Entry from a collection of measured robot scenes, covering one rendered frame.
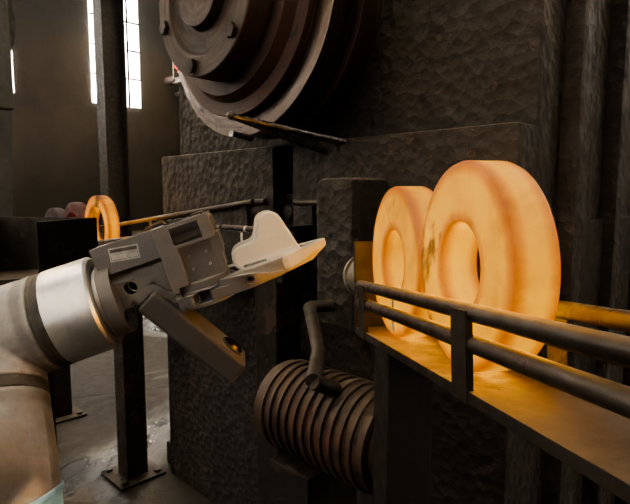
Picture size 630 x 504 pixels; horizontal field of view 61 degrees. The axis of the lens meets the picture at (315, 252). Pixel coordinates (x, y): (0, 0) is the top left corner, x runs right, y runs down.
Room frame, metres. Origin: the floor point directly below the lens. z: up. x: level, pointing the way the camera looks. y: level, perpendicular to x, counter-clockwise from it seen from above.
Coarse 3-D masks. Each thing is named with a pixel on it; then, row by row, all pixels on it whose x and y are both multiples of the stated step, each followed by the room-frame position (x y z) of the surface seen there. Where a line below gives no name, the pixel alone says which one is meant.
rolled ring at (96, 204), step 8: (96, 200) 1.51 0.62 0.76; (104, 200) 1.49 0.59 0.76; (88, 208) 1.55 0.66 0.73; (96, 208) 1.54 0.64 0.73; (104, 208) 1.47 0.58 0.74; (112, 208) 1.48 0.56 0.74; (88, 216) 1.56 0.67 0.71; (96, 216) 1.57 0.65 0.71; (104, 216) 1.47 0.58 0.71; (112, 216) 1.47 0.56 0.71; (104, 224) 1.47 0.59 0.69; (112, 224) 1.46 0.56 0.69; (112, 232) 1.46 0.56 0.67
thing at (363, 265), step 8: (360, 248) 0.62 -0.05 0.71; (368, 248) 0.62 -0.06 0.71; (360, 256) 0.61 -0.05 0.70; (368, 256) 0.62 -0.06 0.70; (360, 264) 0.61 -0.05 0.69; (368, 264) 0.62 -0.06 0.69; (360, 272) 0.61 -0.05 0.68; (368, 272) 0.61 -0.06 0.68; (368, 280) 0.61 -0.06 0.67; (368, 296) 0.61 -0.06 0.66; (368, 312) 0.61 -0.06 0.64; (368, 320) 0.61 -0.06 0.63; (376, 320) 0.61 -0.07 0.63
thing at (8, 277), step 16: (0, 224) 1.28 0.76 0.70; (16, 224) 1.28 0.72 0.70; (32, 224) 1.27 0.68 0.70; (48, 224) 1.08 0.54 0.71; (64, 224) 1.13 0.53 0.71; (80, 224) 1.18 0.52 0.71; (96, 224) 1.24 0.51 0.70; (0, 240) 1.29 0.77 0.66; (16, 240) 1.28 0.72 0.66; (32, 240) 1.27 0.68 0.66; (48, 240) 1.07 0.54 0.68; (64, 240) 1.12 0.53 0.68; (80, 240) 1.18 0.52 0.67; (96, 240) 1.24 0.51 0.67; (0, 256) 1.28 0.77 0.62; (16, 256) 1.28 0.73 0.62; (32, 256) 1.27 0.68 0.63; (48, 256) 1.07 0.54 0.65; (64, 256) 1.12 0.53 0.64; (80, 256) 1.18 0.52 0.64; (0, 272) 1.25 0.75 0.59; (16, 272) 1.21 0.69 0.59; (32, 272) 1.17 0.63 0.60
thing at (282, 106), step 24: (336, 0) 0.84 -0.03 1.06; (336, 24) 0.86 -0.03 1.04; (312, 48) 0.86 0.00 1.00; (336, 48) 0.88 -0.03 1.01; (312, 72) 0.87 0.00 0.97; (336, 72) 0.91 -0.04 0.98; (192, 96) 1.11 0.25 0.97; (288, 96) 0.90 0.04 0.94; (312, 96) 0.92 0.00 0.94; (216, 120) 1.05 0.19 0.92; (288, 120) 0.97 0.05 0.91
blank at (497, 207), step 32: (480, 160) 0.39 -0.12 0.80; (448, 192) 0.41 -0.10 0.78; (480, 192) 0.36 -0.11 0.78; (512, 192) 0.34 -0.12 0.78; (448, 224) 0.41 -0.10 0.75; (480, 224) 0.36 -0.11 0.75; (512, 224) 0.32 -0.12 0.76; (544, 224) 0.33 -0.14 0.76; (448, 256) 0.42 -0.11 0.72; (480, 256) 0.36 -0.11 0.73; (512, 256) 0.32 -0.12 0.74; (544, 256) 0.32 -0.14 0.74; (448, 288) 0.41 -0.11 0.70; (480, 288) 0.35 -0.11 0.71; (512, 288) 0.32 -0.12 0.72; (544, 288) 0.32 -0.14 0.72; (448, 320) 0.40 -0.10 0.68; (448, 352) 0.40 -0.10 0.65
